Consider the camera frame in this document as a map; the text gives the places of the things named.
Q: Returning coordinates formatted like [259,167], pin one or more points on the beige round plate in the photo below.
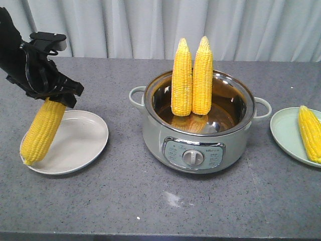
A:
[80,139]

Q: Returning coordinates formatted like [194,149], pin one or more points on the green electric cooking pot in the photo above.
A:
[199,144]

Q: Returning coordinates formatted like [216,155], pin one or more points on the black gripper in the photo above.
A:
[29,68]

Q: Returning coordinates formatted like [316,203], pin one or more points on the yellow corn cob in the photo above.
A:
[202,78]
[309,127]
[181,96]
[42,132]

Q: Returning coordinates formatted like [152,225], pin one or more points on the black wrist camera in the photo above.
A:
[48,43]

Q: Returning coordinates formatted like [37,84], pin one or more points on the white pleated curtain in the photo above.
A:
[237,30]

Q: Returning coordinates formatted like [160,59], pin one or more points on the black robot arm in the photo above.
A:
[10,40]

